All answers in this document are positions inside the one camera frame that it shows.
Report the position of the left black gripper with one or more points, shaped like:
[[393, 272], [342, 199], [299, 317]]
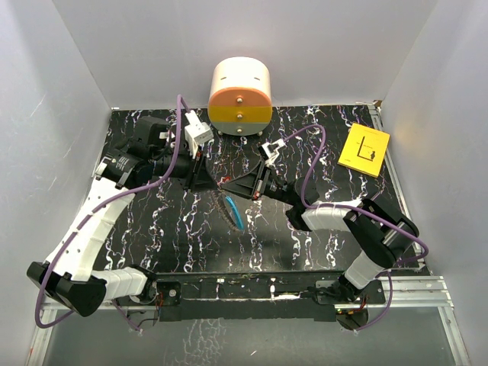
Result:
[[197, 178]]

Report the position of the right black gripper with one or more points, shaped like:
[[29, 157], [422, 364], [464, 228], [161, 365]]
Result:
[[245, 184]]

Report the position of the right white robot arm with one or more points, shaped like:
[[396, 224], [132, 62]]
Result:
[[383, 233]]

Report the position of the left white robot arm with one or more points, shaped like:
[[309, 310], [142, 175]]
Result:
[[67, 275]]

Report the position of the round three-drawer mini cabinet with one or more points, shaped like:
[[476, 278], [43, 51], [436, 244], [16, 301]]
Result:
[[240, 97]]

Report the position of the yellow book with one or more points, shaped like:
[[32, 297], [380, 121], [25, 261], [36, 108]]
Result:
[[364, 150]]

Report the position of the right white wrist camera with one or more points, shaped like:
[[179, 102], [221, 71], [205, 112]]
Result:
[[270, 151]]

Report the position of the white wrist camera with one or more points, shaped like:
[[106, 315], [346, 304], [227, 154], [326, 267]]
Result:
[[197, 133], [270, 151]]

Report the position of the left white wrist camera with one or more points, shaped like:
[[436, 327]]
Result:
[[197, 133]]

